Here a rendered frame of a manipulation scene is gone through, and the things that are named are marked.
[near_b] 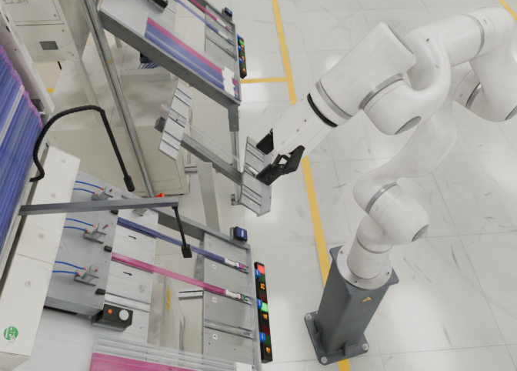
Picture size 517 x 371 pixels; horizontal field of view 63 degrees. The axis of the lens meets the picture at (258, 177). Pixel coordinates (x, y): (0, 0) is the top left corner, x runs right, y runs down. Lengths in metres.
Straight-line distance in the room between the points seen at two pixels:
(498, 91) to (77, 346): 1.06
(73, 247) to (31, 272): 0.12
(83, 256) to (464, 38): 0.90
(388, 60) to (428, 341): 1.79
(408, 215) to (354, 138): 1.79
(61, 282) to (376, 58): 0.77
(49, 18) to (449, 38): 1.46
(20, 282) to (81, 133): 1.36
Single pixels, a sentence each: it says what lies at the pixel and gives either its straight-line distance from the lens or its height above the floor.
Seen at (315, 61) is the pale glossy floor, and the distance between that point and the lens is 3.56.
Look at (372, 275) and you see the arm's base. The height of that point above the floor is 0.73.
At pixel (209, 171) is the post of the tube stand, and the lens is 1.66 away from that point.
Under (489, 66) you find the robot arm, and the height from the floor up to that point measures 1.52.
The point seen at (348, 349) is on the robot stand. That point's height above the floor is 0.02.
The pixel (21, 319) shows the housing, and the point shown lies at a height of 1.27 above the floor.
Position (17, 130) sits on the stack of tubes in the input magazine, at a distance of 0.97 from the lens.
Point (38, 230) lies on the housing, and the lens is 1.03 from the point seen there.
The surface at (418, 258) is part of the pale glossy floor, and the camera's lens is 2.49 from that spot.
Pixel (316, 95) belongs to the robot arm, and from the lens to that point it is 0.71.
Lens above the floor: 2.06
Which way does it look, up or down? 51 degrees down
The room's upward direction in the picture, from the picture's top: straight up
